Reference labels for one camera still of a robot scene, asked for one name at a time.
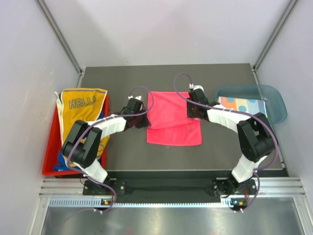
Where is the red plastic bin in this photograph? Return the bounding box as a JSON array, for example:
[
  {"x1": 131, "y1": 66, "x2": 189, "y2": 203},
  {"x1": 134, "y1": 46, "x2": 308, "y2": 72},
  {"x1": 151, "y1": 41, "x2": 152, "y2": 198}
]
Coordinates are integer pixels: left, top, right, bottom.
[{"x1": 42, "y1": 94, "x2": 110, "y2": 176}]

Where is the yellow hello towel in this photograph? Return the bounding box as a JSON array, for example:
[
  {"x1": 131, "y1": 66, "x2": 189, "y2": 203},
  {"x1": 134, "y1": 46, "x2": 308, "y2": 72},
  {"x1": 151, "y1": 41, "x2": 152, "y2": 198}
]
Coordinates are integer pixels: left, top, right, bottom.
[{"x1": 54, "y1": 88, "x2": 110, "y2": 172}]

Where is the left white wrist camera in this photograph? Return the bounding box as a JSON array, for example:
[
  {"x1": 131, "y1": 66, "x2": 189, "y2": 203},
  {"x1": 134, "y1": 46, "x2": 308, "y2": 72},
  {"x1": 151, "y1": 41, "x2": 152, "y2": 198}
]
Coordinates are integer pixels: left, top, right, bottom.
[{"x1": 128, "y1": 95, "x2": 142, "y2": 101}]

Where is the left aluminium frame post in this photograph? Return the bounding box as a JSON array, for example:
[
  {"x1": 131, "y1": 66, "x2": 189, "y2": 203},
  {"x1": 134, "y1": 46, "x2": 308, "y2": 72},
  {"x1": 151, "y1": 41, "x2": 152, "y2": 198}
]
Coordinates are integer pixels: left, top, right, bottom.
[{"x1": 35, "y1": 0, "x2": 83, "y2": 75}]

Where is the blue polka dot towel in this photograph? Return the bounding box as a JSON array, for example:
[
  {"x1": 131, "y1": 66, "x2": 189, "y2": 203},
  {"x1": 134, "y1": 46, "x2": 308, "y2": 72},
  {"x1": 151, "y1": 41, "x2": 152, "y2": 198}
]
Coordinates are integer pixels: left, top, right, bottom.
[{"x1": 218, "y1": 96, "x2": 267, "y2": 116}]

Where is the pink towel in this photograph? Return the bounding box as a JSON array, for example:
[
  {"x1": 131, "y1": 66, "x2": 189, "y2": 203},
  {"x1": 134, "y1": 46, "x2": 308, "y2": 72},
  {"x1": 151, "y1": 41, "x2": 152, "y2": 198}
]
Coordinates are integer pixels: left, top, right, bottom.
[{"x1": 147, "y1": 91, "x2": 202, "y2": 146}]

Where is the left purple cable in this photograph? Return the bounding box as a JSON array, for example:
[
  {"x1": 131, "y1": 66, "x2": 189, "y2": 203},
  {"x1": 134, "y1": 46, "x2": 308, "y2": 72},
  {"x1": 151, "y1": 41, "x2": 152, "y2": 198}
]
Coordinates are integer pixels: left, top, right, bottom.
[{"x1": 66, "y1": 86, "x2": 154, "y2": 214}]

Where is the aluminium frame post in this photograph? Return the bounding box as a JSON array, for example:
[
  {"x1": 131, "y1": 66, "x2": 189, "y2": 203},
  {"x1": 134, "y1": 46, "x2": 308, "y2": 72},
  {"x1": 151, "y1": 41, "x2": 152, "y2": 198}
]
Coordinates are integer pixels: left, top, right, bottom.
[
  {"x1": 35, "y1": 0, "x2": 83, "y2": 75},
  {"x1": 251, "y1": 0, "x2": 299, "y2": 73}
]

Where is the right aluminium frame post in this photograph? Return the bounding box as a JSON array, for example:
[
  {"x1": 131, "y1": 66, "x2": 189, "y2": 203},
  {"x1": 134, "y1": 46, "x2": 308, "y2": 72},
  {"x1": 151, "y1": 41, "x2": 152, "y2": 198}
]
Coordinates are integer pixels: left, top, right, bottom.
[{"x1": 251, "y1": 0, "x2": 299, "y2": 73}]

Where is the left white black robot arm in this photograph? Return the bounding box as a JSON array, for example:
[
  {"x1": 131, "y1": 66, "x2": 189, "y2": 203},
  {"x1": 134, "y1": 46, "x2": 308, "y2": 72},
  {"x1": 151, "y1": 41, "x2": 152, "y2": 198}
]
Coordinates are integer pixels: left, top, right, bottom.
[{"x1": 61, "y1": 96, "x2": 151, "y2": 194}]

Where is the grey slotted cable duct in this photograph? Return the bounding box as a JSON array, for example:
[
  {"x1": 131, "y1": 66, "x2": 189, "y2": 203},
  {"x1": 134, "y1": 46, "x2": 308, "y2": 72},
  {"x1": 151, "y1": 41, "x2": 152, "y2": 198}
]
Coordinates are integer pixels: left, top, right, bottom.
[{"x1": 48, "y1": 197, "x2": 247, "y2": 208}]

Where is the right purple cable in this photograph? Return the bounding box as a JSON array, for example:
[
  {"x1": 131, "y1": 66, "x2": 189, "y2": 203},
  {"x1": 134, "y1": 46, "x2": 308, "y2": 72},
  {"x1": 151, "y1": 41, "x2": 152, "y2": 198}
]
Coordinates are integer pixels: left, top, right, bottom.
[{"x1": 174, "y1": 72, "x2": 279, "y2": 214}]

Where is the translucent blue plastic container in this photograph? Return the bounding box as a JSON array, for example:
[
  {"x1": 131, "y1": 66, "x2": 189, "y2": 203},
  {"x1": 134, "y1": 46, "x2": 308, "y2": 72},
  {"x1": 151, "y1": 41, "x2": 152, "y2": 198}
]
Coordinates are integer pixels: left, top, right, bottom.
[{"x1": 215, "y1": 84, "x2": 288, "y2": 124}]

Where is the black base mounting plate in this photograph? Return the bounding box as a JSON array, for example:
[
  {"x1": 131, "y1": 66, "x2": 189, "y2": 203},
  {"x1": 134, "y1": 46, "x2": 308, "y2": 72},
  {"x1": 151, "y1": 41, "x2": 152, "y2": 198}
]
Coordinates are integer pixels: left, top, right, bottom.
[{"x1": 82, "y1": 177, "x2": 257, "y2": 198}]

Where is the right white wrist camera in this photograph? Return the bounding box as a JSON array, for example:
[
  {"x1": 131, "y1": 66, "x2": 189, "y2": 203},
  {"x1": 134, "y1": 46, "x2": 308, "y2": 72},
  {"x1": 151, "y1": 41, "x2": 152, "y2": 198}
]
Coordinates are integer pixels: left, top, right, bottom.
[{"x1": 189, "y1": 83, "x2": 204, "y2": 91}]

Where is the purple cable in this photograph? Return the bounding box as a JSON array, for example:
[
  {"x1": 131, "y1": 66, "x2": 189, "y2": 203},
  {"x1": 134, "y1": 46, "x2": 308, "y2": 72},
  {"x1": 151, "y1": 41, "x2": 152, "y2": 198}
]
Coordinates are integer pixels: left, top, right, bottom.
[
  {"x1": 174, "y1": 72, "x2": 279, "y2": 214},
  {"x1": 66, "y1": 86, "x2": 154, "y2": 214}
]

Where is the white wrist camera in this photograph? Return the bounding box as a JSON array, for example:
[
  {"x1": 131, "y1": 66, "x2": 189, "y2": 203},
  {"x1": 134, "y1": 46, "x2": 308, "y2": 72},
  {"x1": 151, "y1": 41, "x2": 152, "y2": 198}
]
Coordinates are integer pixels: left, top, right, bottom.
[
  {"x1": 128, "y1": 95, "x2": 142, "y2": 101},
  {"x1": 189, "y1": 83, "x2": 204, "y2": 91}
]

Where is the aluminium extrusion rail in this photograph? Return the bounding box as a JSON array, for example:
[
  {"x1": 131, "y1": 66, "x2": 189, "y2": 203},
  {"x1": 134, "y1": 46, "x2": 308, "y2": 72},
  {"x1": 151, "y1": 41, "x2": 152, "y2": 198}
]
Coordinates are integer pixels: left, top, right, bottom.
[{"x1": 39, "y1": 177, "x2": 306, "y2": 197}]

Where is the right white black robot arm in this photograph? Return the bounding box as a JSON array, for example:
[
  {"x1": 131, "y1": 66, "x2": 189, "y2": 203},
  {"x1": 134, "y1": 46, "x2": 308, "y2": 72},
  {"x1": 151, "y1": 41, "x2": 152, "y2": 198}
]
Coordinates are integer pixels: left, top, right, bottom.
[{"x1": 187, "y1": 88, "x2": 278, "y2": 194}]

